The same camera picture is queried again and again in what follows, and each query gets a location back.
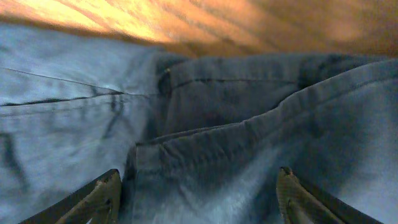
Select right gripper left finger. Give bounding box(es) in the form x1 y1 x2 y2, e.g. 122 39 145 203
21 169 121 224

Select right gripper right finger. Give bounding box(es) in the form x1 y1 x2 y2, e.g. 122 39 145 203
276 167 382 224

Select dark blue denim shorts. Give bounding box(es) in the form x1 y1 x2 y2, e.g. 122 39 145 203
1 23 397 223

